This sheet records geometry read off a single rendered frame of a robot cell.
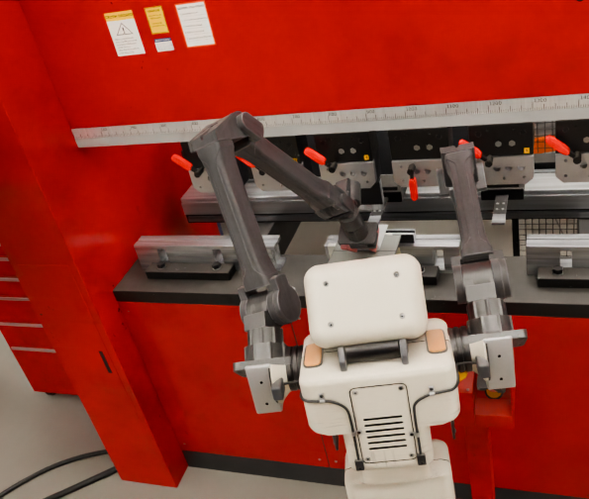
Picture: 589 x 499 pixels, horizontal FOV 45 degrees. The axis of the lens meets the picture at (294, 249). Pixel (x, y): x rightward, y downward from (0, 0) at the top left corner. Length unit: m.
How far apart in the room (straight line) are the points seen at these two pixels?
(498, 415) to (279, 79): 1.01
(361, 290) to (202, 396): 1.40
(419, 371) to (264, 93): 0.92
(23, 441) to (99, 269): 1.27
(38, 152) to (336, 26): 0.90
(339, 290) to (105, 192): 1.26
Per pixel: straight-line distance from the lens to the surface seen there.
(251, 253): 1.41
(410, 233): 2.03
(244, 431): 2.62
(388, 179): 2.24
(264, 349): 1.37
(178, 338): 2.39
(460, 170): 1.60
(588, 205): 2.23
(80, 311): 2.36
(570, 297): 1.97
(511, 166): 1.86
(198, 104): 1.98
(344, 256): 1.97
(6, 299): 3.13
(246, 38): 1.85
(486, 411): 1.90
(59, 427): 3.37
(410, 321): 1.24
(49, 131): 2.16
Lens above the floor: 2.10
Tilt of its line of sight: 33 degrees down
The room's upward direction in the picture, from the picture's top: 14 degrees counter-clockwise
